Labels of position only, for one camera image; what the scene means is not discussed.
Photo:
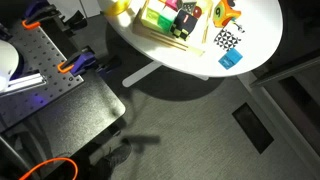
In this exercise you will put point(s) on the pink cube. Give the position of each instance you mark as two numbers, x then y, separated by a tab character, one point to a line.
172	4

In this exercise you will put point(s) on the black perforated breadboard plate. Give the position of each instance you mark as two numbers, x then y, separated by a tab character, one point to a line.
29	74

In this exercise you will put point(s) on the red round object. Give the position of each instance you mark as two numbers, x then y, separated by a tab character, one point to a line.
197	12

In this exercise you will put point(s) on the white table foot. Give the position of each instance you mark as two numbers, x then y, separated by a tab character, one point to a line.
148	69

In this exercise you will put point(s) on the near purple clamp orange handle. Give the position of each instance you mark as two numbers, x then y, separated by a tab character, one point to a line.
81	61

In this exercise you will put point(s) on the grey patterned cube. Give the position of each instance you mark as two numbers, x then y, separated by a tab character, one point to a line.
189	5

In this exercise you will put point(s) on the black cart top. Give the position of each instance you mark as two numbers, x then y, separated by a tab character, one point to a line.
52	121

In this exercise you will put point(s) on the yellow banana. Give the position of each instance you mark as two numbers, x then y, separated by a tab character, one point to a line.
117	7

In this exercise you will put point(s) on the blue cube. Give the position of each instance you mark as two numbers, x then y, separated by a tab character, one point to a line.
230	58

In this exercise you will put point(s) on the black cube with red mark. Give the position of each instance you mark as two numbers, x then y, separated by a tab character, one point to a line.
183	25

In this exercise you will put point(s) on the black shoe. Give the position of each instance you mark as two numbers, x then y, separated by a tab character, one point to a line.
105	166

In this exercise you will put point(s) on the green cube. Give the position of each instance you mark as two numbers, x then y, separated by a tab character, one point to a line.
166	18

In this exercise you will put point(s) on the wooden tray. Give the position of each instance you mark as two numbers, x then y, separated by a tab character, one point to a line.
173	35

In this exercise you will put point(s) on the far purple clamp orange handle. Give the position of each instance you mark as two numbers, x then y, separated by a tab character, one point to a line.
41	11

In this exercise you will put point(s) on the aluminium extrusion rail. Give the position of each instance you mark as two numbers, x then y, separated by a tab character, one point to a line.
23	84

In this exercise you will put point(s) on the purple clamp orange handle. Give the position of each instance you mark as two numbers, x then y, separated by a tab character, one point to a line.
81	61
41	11

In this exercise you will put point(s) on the black white patterned tile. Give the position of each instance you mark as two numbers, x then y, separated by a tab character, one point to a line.
226	40

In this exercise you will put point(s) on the black floor vent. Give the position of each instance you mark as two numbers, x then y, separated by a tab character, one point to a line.
257	133

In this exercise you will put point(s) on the orange toy with number nine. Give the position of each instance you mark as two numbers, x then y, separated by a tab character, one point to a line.
224	12

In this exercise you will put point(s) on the white round table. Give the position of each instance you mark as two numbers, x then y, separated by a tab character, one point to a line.
259	31

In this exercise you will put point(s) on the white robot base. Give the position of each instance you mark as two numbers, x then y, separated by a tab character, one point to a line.
9	60

